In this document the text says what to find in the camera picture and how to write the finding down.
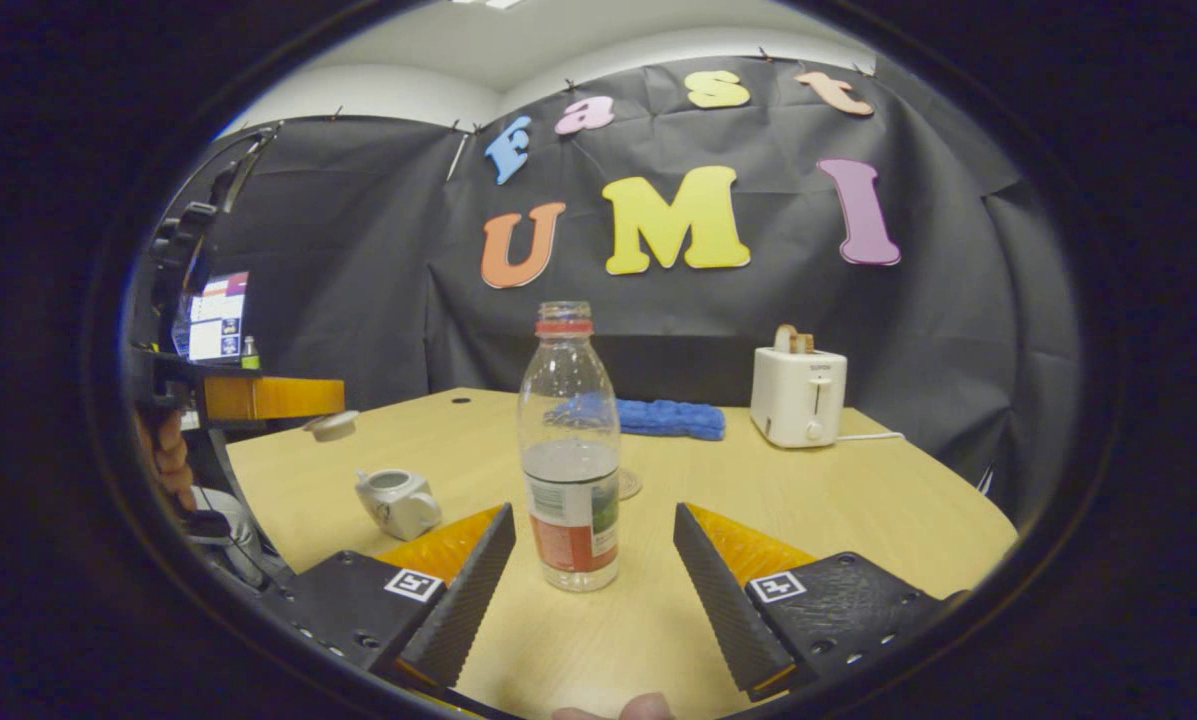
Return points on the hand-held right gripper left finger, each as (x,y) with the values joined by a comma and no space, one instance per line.
(463,595)

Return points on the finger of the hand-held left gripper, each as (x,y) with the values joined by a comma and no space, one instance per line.
(268,398)

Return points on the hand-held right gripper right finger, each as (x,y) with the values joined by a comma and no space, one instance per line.
(723,600)

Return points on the white ceramic teacup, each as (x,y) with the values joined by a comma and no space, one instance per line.
(398,510)

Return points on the round wooden coaster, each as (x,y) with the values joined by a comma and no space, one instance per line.
(631,485)

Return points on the clear plastic water bottle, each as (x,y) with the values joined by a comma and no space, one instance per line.
(568,420)

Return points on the green drink bottle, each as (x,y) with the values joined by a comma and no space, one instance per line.
(250,355)

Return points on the computer monitor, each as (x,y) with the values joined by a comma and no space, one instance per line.
(218,320)

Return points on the blue towel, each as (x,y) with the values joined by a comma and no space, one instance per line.
(673,420)

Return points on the white toaster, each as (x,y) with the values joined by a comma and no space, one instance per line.
(793,400)

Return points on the bread slice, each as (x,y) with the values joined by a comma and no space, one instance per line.
(805,344)
(784,338)

